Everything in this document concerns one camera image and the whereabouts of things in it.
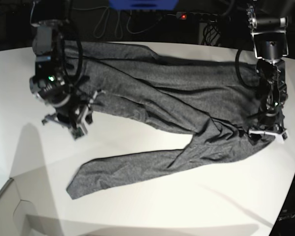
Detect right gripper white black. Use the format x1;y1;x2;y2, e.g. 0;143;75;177
41;89;105;140

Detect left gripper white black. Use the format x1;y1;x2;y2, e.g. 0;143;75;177
248;115;288;144

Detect grey t-shirt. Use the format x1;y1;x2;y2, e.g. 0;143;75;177
67;42;274;199

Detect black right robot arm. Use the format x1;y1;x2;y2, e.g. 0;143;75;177
29;0;100;140

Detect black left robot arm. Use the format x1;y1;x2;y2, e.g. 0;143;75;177
235;0;290;143

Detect blue box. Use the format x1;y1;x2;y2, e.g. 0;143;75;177
109;0;178;10

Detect black power strip red light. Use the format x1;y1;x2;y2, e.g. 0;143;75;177
174;11;222;23

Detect hanging black cables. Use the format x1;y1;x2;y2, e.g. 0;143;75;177
93;6;223;46

